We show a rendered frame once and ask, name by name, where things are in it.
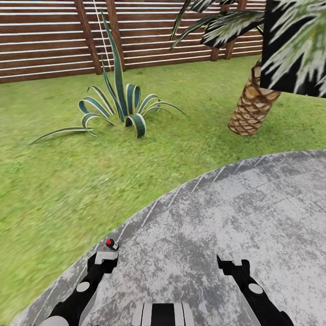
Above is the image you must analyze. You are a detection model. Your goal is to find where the pesticide atomizer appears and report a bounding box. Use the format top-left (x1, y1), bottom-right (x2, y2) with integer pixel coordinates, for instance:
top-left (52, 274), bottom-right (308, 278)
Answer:
top-left (106, 238), bottom-right (119, 252)

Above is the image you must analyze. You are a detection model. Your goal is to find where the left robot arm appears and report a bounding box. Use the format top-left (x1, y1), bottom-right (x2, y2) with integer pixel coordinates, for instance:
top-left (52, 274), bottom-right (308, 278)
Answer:
top-left (40, 251), bottom-right (119, 326)

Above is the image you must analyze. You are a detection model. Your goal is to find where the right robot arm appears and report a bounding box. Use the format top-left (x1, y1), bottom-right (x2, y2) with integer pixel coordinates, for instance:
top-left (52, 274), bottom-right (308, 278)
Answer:
top-left (217, 252), bottom-right (294, 326)

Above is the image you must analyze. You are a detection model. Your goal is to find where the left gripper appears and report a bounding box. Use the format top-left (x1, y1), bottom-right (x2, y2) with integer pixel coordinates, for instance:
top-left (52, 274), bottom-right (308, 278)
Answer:
top-left (87, 257), bottom-right (119, 278)

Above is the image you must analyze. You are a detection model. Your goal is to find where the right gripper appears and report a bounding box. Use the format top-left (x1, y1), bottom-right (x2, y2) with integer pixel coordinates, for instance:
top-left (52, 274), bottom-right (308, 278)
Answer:
top-left (217, 257), bottom-right (250, 280)

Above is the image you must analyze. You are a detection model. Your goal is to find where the robot trunk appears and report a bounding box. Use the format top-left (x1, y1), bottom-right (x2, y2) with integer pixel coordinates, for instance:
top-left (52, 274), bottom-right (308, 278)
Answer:
top-left (132, 303), bottom-right (194, 326)

